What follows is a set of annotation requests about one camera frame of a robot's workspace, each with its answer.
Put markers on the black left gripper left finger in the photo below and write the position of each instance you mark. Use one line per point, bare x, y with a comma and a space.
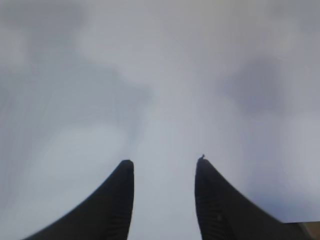
105, 215

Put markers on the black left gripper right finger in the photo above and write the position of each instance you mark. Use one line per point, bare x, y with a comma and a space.
223, 213

